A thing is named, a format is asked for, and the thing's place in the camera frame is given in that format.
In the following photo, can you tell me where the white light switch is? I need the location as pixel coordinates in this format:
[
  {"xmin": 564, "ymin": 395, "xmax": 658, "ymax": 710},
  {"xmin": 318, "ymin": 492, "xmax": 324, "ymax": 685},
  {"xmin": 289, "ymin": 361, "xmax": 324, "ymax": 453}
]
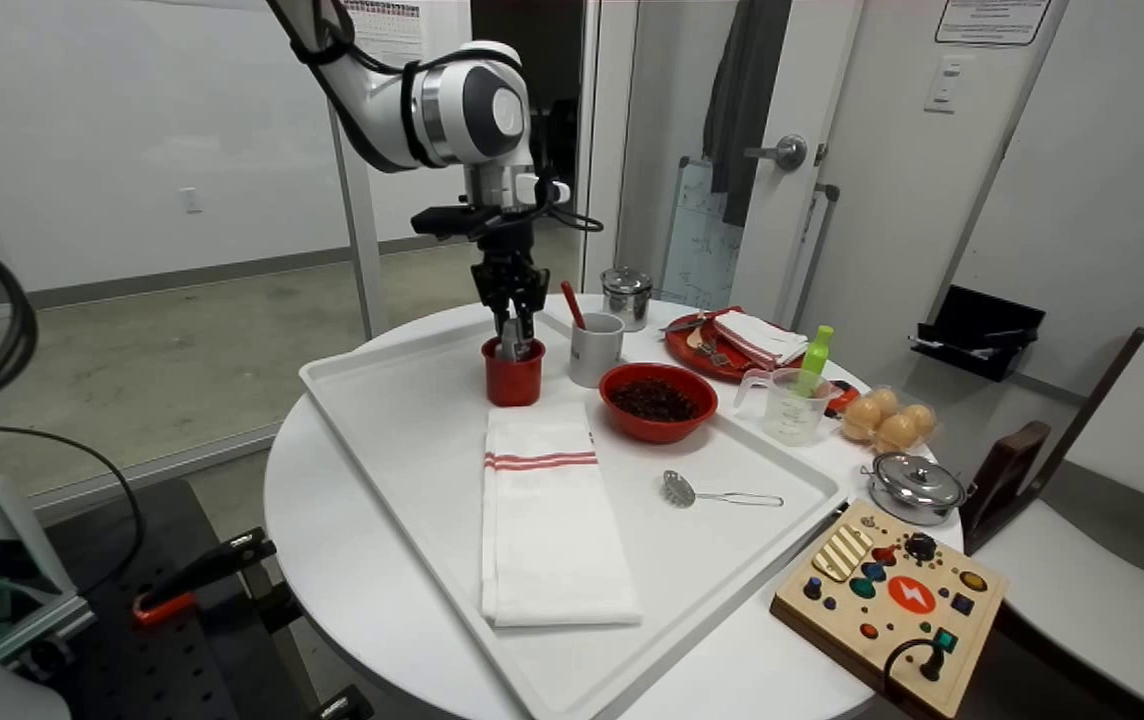
[{"xmin": 920, "ymin": 57, "xmax": 968, "ymax": 116}]

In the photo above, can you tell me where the silver door handle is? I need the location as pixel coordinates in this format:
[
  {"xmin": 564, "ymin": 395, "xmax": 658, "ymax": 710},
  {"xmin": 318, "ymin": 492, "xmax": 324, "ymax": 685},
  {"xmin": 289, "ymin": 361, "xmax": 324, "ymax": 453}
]
[{"xmin": 743, "ymin": 131, "xmax": 813, "ymax": 177}]

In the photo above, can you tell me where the clear measuring cup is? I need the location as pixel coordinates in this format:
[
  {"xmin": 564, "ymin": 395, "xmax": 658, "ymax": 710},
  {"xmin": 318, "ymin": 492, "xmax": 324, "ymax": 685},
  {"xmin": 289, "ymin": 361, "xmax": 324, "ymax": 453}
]
[{"xmin": 732, "ymin": 367, "xmax": 831, "ymax": 453}]

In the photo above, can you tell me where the green plastic bottle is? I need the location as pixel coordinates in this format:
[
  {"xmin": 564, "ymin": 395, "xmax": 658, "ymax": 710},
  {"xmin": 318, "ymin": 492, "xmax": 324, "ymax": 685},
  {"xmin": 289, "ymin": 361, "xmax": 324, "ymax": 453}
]
[{"xmin": 791, "ymin": 321, "xmax": 838, "ymax": 399}]

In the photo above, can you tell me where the white mug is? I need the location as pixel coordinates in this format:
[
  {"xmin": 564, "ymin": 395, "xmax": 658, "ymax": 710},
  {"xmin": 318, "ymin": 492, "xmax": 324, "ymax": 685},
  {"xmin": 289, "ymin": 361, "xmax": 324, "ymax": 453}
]
[{"xmin": 569, "ymin": 314, "xmax": 626, "ymax": 392}]

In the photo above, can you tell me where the red bowl of coffee beans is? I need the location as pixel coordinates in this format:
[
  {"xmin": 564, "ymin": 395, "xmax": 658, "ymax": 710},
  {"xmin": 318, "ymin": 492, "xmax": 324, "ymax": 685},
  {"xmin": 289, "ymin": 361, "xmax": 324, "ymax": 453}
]
[{"xmin": 595, "ymin": 361, "xmax": 722, "ymax": 450}]

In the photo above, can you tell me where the dark hanging jacket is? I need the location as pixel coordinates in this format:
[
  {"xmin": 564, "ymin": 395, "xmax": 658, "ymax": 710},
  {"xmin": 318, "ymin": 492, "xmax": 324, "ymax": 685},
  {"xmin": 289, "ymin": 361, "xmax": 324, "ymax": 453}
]
[{"xmin": 699, "ymin": 0, "xmax": 797, "ymax": 231}]

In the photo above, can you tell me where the small leaning whiteboard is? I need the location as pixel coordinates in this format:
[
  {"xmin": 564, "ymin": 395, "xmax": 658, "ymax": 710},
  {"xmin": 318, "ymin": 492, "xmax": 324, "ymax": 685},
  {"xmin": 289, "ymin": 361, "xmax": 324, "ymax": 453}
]
[{"xmin": 658, "ymin": 156, "xmax": 749, "ymax": 314}]

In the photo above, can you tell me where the metal spoon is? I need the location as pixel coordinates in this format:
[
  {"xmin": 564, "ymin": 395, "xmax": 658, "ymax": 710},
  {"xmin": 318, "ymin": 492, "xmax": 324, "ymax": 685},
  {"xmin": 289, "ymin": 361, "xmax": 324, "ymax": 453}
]
[{"xmin": 656, "ymin": 465, "xmax": 787, "ymax": 512}]

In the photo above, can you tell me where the white napkin with red edge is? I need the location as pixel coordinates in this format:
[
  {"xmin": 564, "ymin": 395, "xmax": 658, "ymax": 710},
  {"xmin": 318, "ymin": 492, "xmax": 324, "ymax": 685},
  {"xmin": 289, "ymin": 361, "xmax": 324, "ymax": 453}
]
[{"xmin": 706, "ymin": 307, "xmax": 813, "ymax": 367}]

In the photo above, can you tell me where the black floor tray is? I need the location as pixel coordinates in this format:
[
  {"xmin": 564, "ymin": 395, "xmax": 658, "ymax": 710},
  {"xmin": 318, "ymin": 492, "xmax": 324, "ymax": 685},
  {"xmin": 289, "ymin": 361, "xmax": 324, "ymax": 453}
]
[{"xmin": 910, "ymin": 280, "xmax": 1046, "ymax": 385}]

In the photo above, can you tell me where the white door with glass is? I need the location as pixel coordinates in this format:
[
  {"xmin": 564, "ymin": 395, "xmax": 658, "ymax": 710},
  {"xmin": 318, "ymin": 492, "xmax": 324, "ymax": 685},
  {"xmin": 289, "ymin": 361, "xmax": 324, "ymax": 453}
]
[{"xmin": 622, "ymin": 0, "xmax": 874, "ymax": 351}]

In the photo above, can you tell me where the white towel with red stripes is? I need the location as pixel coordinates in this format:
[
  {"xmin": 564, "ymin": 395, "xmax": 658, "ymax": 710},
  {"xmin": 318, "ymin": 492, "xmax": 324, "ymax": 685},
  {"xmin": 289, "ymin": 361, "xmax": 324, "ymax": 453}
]
[{"xmin": 477, "ymin": 399, "xmax": 643, "ymax": 632}]

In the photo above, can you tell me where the wooden busy board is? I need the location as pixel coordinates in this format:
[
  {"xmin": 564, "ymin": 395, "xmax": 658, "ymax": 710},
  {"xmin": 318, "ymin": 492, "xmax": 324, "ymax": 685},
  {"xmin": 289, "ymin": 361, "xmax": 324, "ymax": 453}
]
[{"xmin": 766, "ymin": 503, "xmax": 1010, "ymax": 720}]

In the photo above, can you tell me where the steel canister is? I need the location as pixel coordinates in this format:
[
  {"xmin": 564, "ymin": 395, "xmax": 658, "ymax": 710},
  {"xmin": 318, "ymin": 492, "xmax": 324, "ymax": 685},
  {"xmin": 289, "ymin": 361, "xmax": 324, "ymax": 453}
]
[{"xmin": 595, "ymin": 265, "xmax": 656, "ymax": 332}]

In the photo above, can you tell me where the white chair with wooden frame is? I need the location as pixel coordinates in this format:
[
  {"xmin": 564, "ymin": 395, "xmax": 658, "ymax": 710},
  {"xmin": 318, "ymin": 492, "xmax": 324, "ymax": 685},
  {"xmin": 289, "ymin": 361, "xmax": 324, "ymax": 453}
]
[{"xmin": 954, "ymin": 324, "xmax": 1144, "ymax": 720}]

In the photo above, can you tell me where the thin black cable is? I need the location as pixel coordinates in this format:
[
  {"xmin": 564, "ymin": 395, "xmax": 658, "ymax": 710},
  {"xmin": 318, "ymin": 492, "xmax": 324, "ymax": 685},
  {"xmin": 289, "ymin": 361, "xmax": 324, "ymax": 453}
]
[{"xmin": 0, "ymin": 418, "xmax": 147, "ymax": 591}]

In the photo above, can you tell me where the red mug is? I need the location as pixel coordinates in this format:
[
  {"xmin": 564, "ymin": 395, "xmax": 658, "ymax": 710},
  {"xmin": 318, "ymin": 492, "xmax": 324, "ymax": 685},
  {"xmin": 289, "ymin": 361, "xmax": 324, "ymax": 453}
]
[{"xmin": 478, "ymin": 332, "xmax": 552, "ymax": 413}]

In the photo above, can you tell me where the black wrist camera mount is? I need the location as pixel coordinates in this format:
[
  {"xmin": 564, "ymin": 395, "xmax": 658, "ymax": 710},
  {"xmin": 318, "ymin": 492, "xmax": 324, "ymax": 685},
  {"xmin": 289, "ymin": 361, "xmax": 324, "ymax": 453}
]
[{"xmin": 407, "ymin": 177, "xmax": 608, "ymax": 240}]

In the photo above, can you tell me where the wall sign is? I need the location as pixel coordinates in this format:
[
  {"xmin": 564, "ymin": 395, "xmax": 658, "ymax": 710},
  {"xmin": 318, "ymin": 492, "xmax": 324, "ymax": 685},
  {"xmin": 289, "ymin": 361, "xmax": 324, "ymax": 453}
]
[{"xmin": 930, "ymin": 0, "xmax": 1057, "ymax": 54}]

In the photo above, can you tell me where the red plate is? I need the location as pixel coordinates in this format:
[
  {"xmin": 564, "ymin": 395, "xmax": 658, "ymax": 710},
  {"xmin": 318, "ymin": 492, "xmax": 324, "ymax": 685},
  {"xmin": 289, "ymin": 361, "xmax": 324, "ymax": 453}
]
[{"xmin": 658, "ymin": 307, "xmax": 808, "ymax": 387}]

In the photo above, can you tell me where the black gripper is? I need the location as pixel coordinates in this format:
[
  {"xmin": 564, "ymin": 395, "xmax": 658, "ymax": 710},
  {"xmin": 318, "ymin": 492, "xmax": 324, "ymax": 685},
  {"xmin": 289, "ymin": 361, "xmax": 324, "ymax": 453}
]
[{"xmin": 467, "ymin": 214, "xmax": 552, "ymax": 357}]

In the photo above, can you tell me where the red spoon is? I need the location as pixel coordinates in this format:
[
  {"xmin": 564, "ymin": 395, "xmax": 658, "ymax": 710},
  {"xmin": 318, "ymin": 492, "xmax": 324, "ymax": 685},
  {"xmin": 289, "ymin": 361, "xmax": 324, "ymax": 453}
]
[{"xmin": 557, "ymin": 278, "xmax": 592, "ymax": 332}]

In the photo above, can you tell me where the large white tray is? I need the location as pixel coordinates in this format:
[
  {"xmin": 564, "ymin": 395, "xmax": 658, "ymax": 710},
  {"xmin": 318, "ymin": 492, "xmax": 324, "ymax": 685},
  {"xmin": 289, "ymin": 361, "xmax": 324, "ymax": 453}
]
[{"xmin": 296, "ymin": 307, "xmax": 849, "ymax": 720}]

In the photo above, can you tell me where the black clamp with orange handle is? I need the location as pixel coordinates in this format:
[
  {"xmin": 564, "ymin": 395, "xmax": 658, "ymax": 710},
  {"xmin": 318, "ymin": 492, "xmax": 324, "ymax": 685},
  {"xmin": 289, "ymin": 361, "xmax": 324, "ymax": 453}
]
[{"xmin": 126, "ymin": 524, "xmax": 281, "ymax": 632}]

